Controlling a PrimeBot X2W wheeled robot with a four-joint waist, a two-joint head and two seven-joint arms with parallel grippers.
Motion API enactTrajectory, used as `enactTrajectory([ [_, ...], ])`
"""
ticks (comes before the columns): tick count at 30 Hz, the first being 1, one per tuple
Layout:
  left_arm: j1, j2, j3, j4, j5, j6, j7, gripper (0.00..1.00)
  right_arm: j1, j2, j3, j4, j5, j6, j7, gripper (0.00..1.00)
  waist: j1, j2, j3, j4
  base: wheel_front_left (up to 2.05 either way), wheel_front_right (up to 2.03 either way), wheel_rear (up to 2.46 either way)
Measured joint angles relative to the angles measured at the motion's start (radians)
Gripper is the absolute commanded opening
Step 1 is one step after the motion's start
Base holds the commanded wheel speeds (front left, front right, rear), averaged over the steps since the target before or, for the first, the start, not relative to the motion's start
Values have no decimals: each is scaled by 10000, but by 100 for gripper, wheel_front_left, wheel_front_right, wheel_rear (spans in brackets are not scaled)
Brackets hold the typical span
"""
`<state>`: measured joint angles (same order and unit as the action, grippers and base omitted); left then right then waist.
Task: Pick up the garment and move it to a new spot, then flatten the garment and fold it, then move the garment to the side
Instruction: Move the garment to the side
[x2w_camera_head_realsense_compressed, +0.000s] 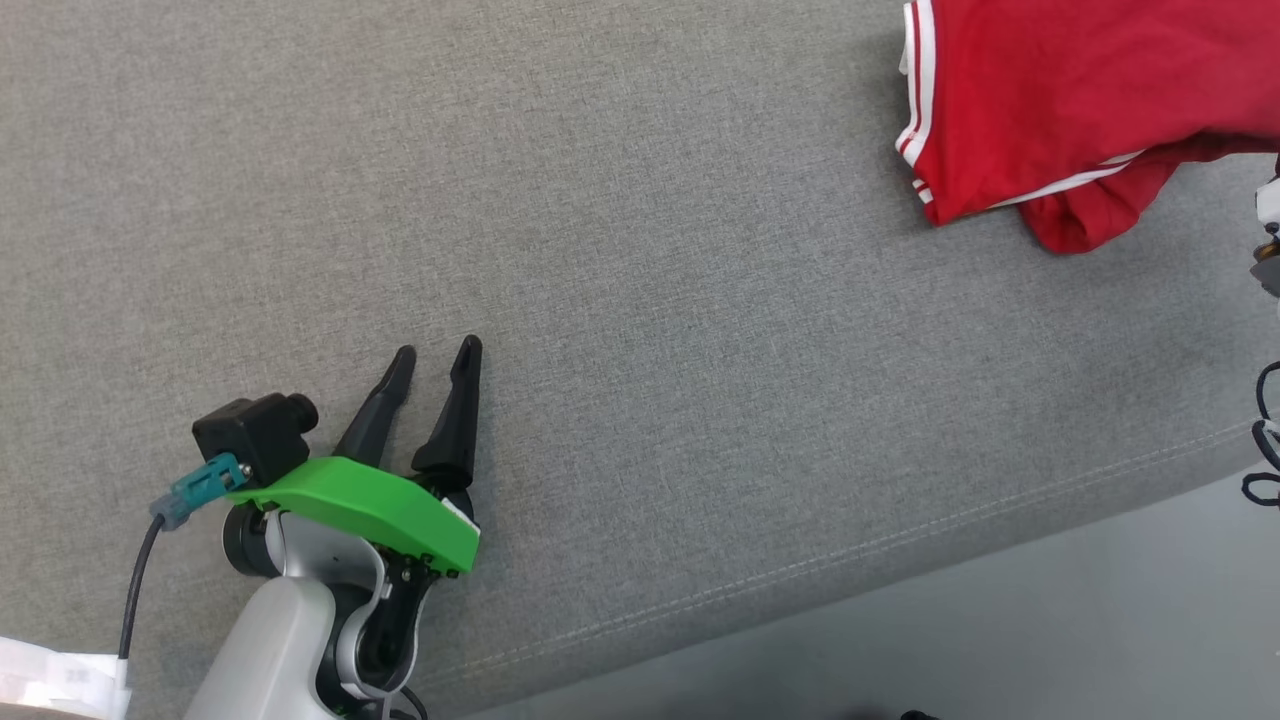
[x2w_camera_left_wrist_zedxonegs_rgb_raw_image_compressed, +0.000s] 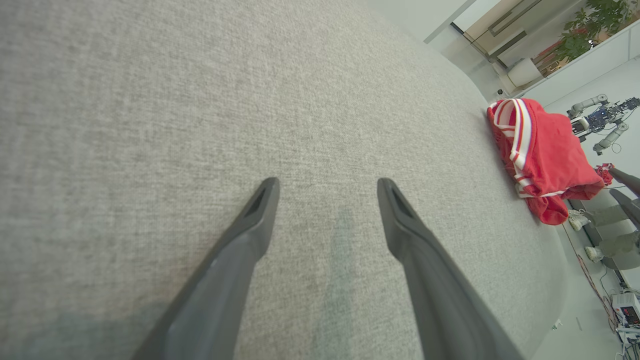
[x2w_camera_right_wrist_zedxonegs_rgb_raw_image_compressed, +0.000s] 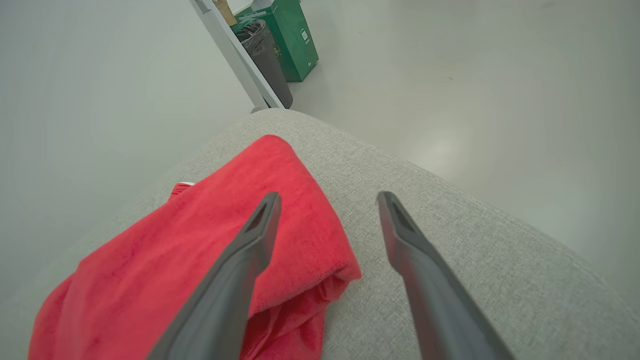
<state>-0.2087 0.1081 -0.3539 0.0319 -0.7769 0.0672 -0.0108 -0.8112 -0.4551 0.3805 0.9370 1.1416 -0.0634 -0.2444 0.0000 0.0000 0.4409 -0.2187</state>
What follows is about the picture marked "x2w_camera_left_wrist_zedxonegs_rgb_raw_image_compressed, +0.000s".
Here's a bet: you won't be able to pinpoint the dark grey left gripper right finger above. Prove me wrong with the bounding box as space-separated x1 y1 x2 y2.
377 177 524 360

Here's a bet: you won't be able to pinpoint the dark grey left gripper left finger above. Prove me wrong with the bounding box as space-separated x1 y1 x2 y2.
131 177 281 360

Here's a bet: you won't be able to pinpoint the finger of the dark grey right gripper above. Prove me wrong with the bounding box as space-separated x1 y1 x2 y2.
608 188 640 231
607 167 640 199

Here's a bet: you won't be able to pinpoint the red shorts with white stripe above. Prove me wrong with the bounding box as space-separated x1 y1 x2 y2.
517 190 572 226

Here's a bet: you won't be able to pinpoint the red white basketball jersey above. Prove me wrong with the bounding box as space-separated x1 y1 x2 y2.
487 98 607 201

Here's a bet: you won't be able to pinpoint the olive trouser leg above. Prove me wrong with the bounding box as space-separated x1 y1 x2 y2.
600 231 640 258
590 204 632 227

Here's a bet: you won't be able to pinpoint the small red crumpled item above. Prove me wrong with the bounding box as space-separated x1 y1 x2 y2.
594 163 615 186

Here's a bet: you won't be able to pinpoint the grey humanoid robot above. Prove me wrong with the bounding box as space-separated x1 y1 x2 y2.
566 93 640 156

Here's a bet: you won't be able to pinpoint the white power supply red display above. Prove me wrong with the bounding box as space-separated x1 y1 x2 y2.
611 292 640 328

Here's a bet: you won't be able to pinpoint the white round planter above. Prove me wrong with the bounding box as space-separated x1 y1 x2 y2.
507 57 544 89

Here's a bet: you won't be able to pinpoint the green potted plant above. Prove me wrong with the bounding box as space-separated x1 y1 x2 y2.
554 0 635 63

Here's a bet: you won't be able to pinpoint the grey fabric sofa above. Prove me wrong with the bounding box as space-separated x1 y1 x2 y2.
0 0 569 360

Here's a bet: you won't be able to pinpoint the red floor cable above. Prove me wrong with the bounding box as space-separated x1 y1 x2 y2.
562 224 621 333

